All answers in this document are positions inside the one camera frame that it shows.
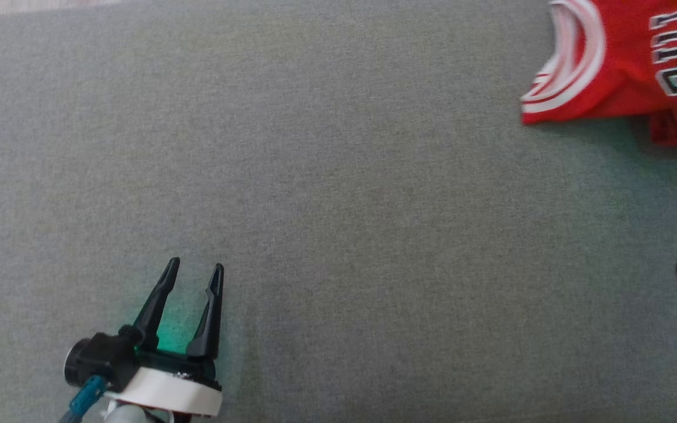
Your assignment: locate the left gripper body green-lit band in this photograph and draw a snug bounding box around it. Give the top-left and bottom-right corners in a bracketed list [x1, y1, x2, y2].
[106, 346, 223, 418]

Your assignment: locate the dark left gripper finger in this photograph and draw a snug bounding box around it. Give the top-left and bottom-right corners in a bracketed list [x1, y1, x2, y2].
[185, 263, 225, 361]
[132, 257, 181, 352]

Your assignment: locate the red jersey with white trim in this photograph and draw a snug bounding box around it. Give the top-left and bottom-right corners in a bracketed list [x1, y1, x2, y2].
[519, 0, 677, 127]

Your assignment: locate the left cable with blue connector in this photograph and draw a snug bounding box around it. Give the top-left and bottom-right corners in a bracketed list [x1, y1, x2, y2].
[58, 375, 108, 423]

